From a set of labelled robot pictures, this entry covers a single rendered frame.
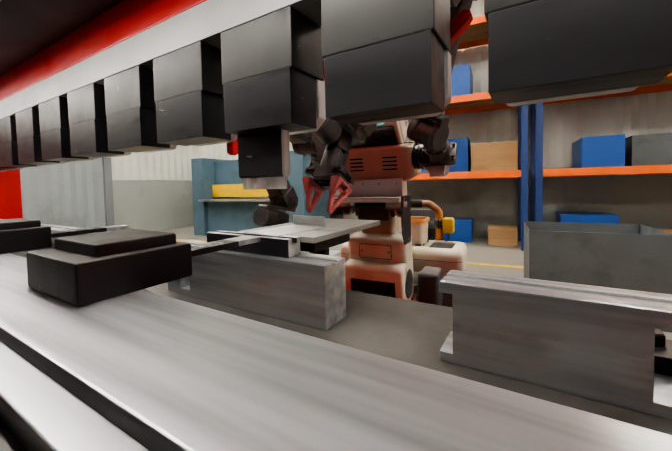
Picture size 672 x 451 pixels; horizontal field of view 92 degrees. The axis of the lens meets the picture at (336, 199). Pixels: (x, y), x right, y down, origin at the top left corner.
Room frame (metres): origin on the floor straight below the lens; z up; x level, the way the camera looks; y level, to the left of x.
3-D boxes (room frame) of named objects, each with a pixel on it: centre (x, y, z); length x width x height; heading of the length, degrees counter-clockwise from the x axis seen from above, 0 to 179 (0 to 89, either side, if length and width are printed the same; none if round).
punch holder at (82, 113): (0.86, 0.61, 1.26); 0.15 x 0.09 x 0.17; 58
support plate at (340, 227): (0.69, 0.04, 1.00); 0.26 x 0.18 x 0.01; 148
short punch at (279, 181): (0.56, 0.12, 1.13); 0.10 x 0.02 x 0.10; 58
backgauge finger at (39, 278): (0.42, 0.20, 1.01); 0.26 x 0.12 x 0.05; 148
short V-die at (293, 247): (0.58, 0.15, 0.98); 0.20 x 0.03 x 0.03; 58
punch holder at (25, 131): (1.07, 0.95, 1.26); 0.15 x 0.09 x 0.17; 58
